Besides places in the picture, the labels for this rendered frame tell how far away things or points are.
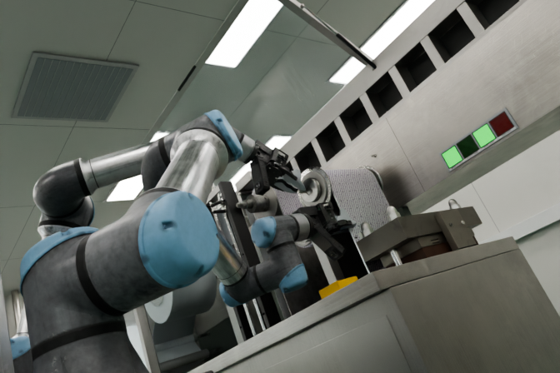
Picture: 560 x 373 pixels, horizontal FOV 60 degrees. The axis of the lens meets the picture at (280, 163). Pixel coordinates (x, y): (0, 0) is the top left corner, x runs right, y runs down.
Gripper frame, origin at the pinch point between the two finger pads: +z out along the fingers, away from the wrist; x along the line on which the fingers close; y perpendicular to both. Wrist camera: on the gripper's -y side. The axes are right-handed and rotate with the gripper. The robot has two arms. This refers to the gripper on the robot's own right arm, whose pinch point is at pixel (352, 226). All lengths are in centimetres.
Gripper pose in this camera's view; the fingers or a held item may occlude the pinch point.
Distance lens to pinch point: 146.0
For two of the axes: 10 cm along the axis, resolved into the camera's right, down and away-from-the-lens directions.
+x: -5.6, 5.2, 6.5
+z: 7.5, -0.1, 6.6
